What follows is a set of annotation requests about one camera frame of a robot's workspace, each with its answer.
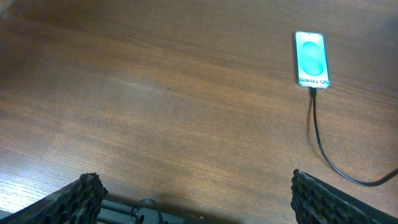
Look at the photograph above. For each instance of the blue screen smartphone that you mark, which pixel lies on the blue screen smartphone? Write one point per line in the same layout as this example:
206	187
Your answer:
312	65

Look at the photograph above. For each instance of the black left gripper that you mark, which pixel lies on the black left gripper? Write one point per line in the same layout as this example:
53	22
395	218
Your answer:
82	202

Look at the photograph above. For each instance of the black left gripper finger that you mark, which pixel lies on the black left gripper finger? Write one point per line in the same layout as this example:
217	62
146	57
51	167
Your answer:
314	201

